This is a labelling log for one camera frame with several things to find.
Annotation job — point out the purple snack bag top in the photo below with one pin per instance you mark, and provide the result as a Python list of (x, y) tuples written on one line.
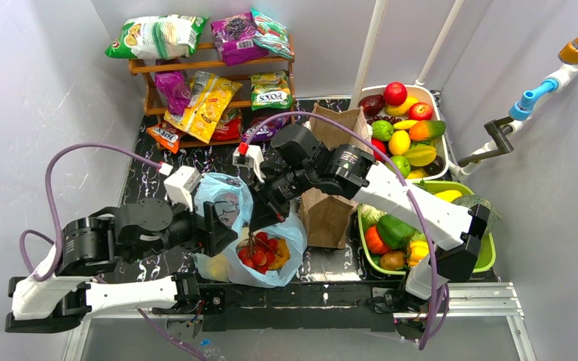
[(233, 39)]

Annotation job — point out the white fruit basket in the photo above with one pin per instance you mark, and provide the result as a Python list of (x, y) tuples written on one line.
[(432, 98)]

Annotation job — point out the purple snack bag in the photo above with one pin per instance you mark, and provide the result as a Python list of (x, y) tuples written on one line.
[(174, 85), (233, 39)]

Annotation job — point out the wooden snack shelf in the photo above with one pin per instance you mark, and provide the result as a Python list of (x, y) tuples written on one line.
[(206, 59)]

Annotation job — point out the red apple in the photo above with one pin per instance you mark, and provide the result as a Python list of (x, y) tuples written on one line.
[(395, 94), (421, 111)]

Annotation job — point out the purple snack bag middle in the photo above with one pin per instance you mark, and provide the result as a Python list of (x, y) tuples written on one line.
[(174, 85)]

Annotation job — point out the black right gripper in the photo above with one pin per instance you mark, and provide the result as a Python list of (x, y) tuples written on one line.
[(269, 200)]

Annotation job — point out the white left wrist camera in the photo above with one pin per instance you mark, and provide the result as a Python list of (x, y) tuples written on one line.
[(181, 184)]

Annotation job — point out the white pipe left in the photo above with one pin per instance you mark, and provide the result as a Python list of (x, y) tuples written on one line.
[(376, 20)]

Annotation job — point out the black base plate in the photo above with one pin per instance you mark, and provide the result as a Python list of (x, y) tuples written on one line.
[(311, 305)]

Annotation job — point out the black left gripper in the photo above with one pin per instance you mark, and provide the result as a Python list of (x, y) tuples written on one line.
[(209, 225)]

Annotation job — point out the mango orange green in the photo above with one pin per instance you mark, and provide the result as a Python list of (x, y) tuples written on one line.
[(427, 130)]

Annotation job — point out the orange snack bag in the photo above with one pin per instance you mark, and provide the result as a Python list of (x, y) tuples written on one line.
[(166, 136)]

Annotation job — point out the green bell pepper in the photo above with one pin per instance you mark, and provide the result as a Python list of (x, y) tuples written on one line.
[(394, 232)]

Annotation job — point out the orange tomato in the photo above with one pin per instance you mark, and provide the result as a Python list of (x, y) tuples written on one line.
[(374, 242)]

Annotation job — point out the yellow bell pepper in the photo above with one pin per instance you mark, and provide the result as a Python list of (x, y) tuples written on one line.
[(417, 251)]

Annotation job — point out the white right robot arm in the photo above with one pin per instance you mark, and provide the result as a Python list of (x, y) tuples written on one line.
[(355, 174)]

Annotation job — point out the yellow lemon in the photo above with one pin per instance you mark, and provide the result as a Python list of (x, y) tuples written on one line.
[(401, 110)]

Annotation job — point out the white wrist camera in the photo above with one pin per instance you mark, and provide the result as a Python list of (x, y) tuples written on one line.
[(249, 156), (181, 184)]

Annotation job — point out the white garlic cabbage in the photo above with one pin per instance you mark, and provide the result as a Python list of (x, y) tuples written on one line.
[(370, 215)]

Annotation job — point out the dark red plum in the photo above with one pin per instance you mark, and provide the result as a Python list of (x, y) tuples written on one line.
[(371, 105)]

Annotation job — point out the red cherry bunch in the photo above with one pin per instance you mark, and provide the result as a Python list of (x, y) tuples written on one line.
[(257, 252)]

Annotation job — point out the purple Fox's candy bag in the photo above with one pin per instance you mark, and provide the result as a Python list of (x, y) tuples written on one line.
[(268, 131)]

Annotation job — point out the red apple right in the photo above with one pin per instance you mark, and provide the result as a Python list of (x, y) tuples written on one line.
[(421, 111)]

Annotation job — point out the brown kiwi potato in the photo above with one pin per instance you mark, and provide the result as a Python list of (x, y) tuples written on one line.
[(393, 261)]

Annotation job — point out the green white chips bag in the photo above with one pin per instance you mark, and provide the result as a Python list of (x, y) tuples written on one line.
[(157, 37)]

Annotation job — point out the brown paper bag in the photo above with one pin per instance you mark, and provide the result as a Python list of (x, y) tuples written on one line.
[(325, 217)]

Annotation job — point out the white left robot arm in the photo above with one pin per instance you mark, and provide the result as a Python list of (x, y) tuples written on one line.
[(95, 245)]

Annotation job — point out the green red snack bag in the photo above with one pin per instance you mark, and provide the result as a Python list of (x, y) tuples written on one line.
[(271, 35)]

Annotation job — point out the light blue plastic grocery bag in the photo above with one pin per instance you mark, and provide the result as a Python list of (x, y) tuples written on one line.
[(234, 205)]

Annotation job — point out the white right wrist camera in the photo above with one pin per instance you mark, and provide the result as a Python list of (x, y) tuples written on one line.
[(249, 156)]

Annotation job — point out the lime green apple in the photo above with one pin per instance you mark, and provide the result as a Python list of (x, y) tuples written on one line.
[(402, 164)]

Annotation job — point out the green Fox's candy bag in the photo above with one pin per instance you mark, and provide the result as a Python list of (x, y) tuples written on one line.
[(270, 90)]

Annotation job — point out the red apple top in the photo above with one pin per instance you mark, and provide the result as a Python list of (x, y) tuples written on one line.
[(395, 94)]

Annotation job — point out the yellow green starfruit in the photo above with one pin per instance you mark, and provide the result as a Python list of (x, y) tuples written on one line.
[(421, 155)]

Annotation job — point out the yellow snack bag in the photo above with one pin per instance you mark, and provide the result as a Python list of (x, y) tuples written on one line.
[(210, 96)]

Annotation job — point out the orange food piece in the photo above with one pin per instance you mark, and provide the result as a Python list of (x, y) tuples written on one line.
[(282, 255)]

